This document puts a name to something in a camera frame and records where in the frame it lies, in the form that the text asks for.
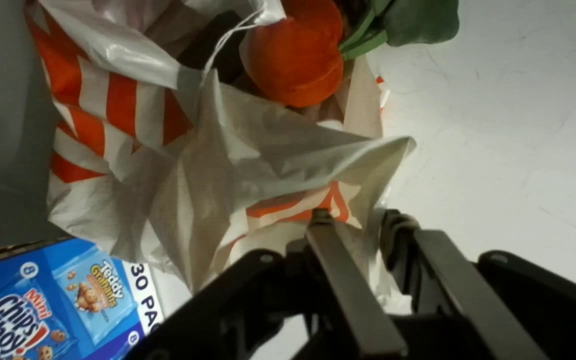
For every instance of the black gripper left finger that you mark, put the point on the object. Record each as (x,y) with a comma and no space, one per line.
(348,287)

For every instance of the white orange striped plastic bag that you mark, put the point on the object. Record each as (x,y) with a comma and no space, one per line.
(234,146)

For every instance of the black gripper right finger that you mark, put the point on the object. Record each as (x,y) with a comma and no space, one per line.
(461,307)

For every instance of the blue snack pack box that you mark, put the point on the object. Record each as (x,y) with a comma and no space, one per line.
(48,312)

